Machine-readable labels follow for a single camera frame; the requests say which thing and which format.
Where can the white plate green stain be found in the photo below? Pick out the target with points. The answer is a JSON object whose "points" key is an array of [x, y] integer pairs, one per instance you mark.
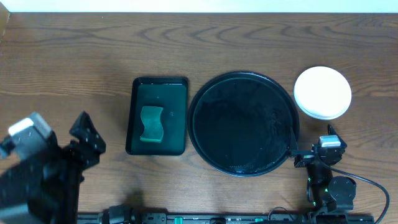
{"points": [[322, 89]]}

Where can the green scrubbing sponge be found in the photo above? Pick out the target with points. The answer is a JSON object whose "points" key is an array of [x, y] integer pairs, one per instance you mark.
{"points": [[151, 119]]}

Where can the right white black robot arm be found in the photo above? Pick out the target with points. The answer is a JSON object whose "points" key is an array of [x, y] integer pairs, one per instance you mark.
{"points": [[332, 196]]}

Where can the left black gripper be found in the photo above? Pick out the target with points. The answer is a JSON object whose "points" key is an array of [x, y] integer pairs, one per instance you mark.
{"points": [[68, 152]]}

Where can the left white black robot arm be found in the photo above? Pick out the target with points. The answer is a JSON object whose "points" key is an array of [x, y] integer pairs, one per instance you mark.
{"points": [[44, 186]]}

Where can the round black serving tray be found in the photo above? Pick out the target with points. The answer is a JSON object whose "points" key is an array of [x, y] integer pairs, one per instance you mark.
{"points": [[239, 123]]}

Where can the black rectangular water tray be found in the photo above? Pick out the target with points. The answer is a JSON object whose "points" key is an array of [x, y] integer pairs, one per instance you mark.
{"points": [[172, 95]]}

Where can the pale green plate front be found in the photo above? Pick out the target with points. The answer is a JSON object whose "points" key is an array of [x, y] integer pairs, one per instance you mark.
{"points": [[322, 116]]}

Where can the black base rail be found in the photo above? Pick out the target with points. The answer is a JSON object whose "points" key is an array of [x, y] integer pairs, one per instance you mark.
{"points": [[163, 218]]}

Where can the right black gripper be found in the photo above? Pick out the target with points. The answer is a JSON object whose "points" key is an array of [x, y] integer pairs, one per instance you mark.
{"points": [[308, 155]]}

